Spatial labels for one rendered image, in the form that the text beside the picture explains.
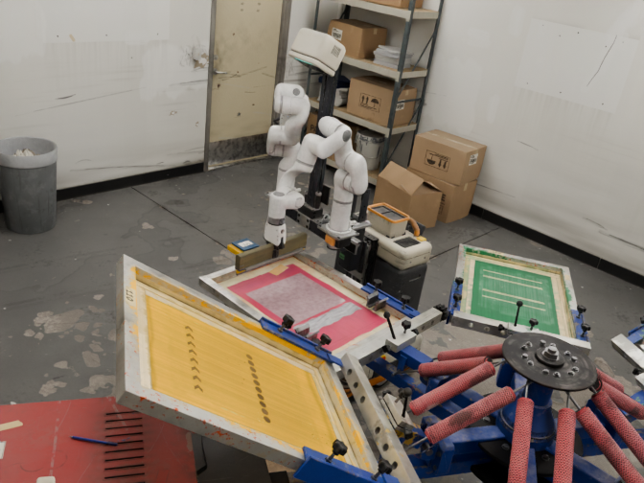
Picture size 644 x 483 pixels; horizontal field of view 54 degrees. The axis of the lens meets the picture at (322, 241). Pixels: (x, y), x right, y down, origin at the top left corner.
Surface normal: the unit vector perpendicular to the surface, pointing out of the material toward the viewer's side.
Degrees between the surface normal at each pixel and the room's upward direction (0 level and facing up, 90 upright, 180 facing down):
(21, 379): 0
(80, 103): 90
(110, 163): 90
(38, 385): 0
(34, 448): 0
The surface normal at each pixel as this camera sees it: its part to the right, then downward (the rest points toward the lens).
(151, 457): 0.13, -0.89
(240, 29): 0.71, 0.40
